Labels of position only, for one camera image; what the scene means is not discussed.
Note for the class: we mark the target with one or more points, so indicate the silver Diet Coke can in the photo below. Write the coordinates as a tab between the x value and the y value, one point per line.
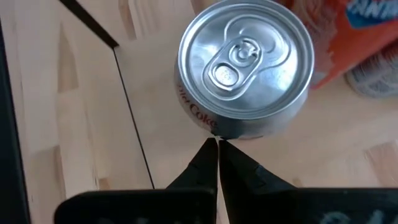
245	62

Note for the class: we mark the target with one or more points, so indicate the red Coca-Cola can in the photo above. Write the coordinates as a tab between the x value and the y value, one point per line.
351	40

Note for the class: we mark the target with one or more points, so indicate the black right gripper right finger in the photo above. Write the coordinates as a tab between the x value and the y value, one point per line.
280	205

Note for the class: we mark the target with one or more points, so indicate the slim silver blue can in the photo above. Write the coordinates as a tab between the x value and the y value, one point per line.
379	74

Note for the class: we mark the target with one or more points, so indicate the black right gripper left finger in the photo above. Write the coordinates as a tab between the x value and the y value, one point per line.
186	202

